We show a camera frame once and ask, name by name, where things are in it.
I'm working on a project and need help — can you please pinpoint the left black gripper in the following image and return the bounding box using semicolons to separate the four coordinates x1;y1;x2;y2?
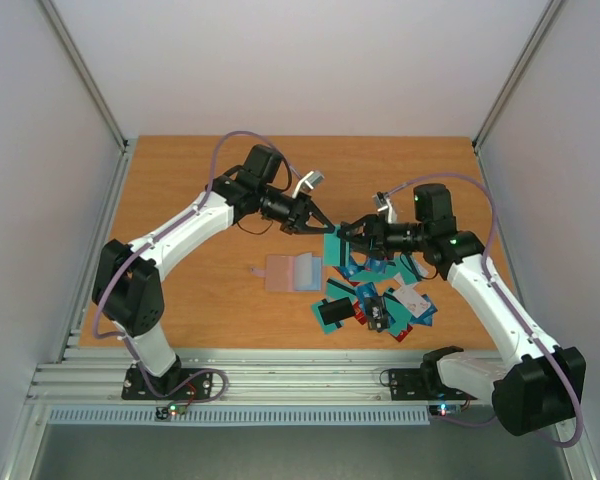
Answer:
259;184;335;234

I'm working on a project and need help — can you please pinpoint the teal card with black stripe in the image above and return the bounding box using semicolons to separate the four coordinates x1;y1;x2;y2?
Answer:
323;227;350;267

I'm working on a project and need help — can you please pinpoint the pink leather card holder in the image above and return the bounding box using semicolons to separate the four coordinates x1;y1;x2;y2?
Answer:
249;252;324;293

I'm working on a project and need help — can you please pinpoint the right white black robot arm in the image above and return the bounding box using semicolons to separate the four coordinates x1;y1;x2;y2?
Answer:
338;183;586;448

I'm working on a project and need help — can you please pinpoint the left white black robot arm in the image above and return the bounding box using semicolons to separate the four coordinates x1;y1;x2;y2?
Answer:
92;144;335;398

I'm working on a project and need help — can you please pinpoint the blue card upper left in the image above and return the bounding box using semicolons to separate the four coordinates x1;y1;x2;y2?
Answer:
334;264;363;280

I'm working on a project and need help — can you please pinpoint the teal card right upper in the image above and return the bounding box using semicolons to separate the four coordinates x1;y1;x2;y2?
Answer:
395;257;429;284

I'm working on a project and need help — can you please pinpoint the teal card centre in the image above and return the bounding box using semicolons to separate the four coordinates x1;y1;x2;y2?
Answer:
350;259;396;283

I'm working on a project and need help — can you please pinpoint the blue visa card centre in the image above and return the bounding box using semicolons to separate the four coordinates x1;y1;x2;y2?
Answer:
355;282;379;311

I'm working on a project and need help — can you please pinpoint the teal card left middle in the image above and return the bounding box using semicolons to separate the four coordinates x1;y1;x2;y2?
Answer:
325;278;358;304

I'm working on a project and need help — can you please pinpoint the black card on teal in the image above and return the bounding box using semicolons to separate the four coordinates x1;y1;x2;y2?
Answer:
318;298;355;325

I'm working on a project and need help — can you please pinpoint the white card with pink print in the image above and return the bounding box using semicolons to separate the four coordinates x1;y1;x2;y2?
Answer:
393;285;431;318

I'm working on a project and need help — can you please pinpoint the teal card under black card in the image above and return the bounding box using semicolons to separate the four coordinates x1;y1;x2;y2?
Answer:
311;299;344;334

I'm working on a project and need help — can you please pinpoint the blue card far right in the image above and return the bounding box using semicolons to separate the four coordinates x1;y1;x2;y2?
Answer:
410;294;438;327

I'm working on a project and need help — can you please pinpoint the red card bottom right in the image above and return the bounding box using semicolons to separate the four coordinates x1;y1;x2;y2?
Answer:
394;324;413;342

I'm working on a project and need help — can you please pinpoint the right small circuit board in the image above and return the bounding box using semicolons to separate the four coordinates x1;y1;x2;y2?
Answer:
429;403;464;417

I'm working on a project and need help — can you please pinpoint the small circuit board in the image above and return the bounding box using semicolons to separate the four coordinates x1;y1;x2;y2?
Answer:
429;403;464;417
155;404;188;421

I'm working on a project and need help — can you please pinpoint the left small circuit board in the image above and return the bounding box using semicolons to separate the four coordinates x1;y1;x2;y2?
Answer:
155;404;188;421

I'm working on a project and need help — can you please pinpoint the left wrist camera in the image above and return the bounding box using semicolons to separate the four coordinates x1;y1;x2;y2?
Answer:
292;170;324;198

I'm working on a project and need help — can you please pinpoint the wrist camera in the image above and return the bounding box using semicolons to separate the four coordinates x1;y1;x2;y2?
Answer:
292;170;324;198
373;192;397;224

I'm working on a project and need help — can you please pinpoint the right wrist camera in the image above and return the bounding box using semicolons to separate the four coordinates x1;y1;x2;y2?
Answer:
373;192;397;224

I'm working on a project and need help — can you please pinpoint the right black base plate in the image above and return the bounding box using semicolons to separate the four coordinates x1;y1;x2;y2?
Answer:
386;368;474;401

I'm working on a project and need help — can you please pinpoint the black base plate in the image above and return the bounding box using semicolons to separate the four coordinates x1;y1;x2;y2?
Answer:
386;368;474;401
121;366;219;401

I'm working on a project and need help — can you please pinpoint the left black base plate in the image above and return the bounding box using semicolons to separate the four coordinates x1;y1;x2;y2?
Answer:
121;366;219;401

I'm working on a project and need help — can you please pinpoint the grey slotted cable duct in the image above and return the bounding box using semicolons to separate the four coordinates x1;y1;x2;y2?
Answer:
48;405;429;427

